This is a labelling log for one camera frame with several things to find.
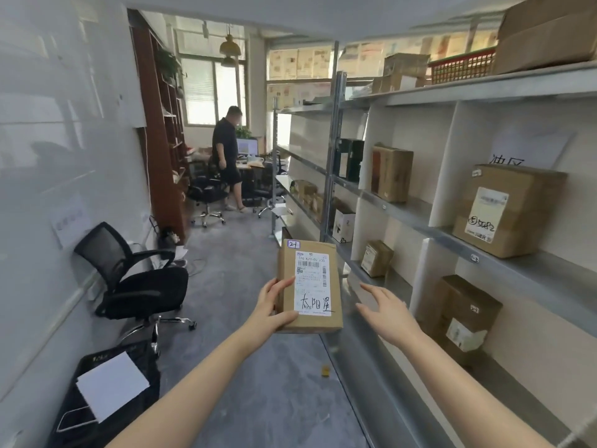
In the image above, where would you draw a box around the person's left hand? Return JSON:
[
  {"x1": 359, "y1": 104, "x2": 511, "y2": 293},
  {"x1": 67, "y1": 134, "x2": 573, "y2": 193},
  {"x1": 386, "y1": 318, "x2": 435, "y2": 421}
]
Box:
[{"x1": 244, "y1": 277, "x2": 300, "y2": 344}]

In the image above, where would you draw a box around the person's right hand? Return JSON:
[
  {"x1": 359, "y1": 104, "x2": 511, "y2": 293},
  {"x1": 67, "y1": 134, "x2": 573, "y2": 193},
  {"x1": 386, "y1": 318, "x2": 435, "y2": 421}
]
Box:
[{"x1": 356, "y1": 283, "x2": 423, "y2": 347}]

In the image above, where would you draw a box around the labelled cardboard parcel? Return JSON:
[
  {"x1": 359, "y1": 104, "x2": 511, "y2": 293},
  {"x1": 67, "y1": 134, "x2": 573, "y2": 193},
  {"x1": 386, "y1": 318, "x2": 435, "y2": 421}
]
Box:
[{"x1": 275, "y1": 239, "x2": 344, "y2": 334}]

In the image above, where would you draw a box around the person's right forearm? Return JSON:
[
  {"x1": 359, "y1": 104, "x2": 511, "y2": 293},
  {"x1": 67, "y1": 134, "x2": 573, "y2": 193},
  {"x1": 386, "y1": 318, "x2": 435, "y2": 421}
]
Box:
[{"x1": 396, "y1": 325, "x2": 557, "y2": 448}]

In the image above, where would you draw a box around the person's left forearm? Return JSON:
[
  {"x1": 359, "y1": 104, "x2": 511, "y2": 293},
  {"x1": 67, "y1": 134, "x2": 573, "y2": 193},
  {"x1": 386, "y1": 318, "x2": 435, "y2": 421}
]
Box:
[{"x1": 105, "y1": 322, "x2": 269, "y2": 448}]

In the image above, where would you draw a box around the small labelled cardboard box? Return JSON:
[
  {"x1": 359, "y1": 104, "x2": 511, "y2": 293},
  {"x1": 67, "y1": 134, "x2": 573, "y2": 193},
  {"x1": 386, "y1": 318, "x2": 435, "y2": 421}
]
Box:
[{"x1": 359, "y1": 240, "x2": 395, "y2": 278}]

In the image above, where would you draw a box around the white printed product box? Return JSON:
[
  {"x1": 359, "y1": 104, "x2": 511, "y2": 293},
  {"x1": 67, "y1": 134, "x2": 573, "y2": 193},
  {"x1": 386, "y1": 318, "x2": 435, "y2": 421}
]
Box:
[{"x1": 331, "y1": 210, "x2": 356, "y2": 243}]

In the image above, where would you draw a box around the medium taped cardboard box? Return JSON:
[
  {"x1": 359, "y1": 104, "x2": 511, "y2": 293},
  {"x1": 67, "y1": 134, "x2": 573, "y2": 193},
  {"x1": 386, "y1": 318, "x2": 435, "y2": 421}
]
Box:
[{"x1": 421, "y1": 274, "x2": 504, "y2": 367}]

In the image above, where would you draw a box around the row of small cardboard boxes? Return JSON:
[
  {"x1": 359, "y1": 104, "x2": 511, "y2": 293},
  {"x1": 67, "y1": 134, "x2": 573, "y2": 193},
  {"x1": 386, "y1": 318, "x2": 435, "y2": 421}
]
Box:
[{"x1": 289, "y1": 179, "x2": 326, "y2": 223}]

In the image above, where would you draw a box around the black swivel chair chrome base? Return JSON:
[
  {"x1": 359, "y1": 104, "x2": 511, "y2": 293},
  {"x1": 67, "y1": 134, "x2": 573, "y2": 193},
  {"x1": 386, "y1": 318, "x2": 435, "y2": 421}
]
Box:
[
  {"x1": 187, "y1": 174, "x2": 229, "y2": 228},
  {"x1": 242, "y1": 156, "x2": 286, "y2": 219}
]

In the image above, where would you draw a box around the tall taped cardboard box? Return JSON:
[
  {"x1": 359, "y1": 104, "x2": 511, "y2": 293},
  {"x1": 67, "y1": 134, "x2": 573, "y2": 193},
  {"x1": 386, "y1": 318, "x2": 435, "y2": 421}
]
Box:
[{"x1": 370, "y1": 144, "x2": 415, "y2": 204}]

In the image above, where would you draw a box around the black mesh office chair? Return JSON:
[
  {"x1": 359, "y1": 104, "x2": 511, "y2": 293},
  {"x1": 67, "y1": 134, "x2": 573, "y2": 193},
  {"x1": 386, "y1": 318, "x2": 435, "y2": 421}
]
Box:
[{"x1": 74, "y1": 222, "x2": 197, "y2": 358}]

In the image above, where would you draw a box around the black product box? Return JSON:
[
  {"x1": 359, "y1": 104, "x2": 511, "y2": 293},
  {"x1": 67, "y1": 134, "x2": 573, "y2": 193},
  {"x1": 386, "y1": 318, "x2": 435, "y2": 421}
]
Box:
[{"x1": 336, "y1": 138, "x2": 366, "y2": 184}]

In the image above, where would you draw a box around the office desk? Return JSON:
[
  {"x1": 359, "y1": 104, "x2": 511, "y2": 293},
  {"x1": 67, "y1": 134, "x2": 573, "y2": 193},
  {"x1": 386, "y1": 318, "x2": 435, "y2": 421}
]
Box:
[{"x1": 187, "y1": 151, "x2": 290, "y2": 182}]

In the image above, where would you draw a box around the narrow grey metal shelving rack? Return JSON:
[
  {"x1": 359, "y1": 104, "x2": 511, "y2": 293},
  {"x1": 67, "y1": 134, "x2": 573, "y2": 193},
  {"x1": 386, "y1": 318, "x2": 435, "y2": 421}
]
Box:
[{"x1": 270, "y1": 94, "x2": 337, "y2": 240}]

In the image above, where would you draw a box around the large cardboard box white label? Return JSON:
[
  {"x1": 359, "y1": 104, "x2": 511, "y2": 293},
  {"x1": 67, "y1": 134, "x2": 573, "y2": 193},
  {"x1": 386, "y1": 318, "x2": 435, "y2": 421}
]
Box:
[{"x1": 452, "y1": 163, "x2": 569, "y2": 260}]

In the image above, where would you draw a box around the black plastic crate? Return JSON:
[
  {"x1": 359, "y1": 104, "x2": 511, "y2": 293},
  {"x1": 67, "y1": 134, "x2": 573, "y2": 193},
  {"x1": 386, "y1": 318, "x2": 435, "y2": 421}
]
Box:
[{"x1": 46, "y1": 341, "x2": 162, "y2": 448}]

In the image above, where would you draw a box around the white paper sheet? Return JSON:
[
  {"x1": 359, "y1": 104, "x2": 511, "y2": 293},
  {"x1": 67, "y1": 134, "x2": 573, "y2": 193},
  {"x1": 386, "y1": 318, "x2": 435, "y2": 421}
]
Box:
[{"x1": 76, "y1": 352, "x2": 150, "y2": 424}]

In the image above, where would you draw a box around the brown wooden bookshelf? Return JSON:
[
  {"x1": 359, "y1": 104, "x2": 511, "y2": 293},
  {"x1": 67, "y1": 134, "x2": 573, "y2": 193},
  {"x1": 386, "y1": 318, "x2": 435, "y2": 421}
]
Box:
[{"x1": 127, "y1": 8, "x2": 190, "y2": 246}]

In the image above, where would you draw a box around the long flat cardboard box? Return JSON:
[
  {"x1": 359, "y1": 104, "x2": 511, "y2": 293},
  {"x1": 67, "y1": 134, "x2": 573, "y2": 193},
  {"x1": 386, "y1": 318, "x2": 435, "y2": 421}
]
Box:
[{"x1": 371, "y1": 74, "x2": 433, "y2": 94}]

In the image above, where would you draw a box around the handwritten white paper sign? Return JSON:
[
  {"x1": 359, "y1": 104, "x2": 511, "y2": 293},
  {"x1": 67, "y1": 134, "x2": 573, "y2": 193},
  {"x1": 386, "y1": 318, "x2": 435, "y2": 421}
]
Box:
[{"x1": 487, "y1": 125, "x2": 577, "y2": 170}]

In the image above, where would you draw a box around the small plain cardboard box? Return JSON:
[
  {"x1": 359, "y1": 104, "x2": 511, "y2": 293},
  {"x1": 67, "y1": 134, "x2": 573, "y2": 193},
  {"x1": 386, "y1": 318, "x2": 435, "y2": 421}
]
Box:
[{"x1": 383, "y1": 53, "x2": 431, "y2": 78}]

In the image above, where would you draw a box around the red plastic basket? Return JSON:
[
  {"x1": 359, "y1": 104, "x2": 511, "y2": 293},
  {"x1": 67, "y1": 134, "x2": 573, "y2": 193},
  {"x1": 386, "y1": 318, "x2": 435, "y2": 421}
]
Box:
[{"x1": 428, "y1": 47, "x2": 498, "y2": 85}]

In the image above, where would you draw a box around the yellow pendant lamp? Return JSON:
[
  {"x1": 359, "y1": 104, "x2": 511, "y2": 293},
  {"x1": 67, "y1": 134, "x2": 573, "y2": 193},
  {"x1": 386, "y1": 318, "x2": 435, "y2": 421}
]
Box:
[{"x1": 219, "y1": 25, "x2": 243, "y2": 68}]

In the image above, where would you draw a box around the green trailing plant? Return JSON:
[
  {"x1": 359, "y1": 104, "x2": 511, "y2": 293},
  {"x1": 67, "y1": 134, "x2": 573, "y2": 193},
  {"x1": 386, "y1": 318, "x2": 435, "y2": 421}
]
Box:
[{"x1": 156, "y1": 45, "x2": 183, "y2": 83}]

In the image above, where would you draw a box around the very large cardboard box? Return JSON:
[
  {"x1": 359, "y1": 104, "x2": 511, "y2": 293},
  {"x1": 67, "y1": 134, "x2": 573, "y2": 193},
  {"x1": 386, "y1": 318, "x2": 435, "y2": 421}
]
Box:
[{"x1": 492, "y1": 0, "x2": 597, "y2": 75}]

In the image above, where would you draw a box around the white power strip with cables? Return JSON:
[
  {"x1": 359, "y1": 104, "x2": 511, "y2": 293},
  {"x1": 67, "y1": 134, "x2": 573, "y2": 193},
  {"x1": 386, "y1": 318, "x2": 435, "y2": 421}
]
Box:
[{"x1": 148, "y1": 214, "x2": 206, "y2": 276}]

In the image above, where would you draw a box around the white paper wall notice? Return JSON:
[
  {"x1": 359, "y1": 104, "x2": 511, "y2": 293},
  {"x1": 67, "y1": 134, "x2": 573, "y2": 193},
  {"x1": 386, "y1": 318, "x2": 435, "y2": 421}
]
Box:
[{"x1": 50, "y1": 196, "x2": 94, "y2": 250}]

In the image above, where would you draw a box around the window with metal frame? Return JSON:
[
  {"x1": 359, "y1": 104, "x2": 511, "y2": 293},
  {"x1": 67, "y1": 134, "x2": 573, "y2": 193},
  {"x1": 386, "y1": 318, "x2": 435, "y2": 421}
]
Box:
[{"x1": 179, "y1": 23, "x2": 248, "y2": 127}]

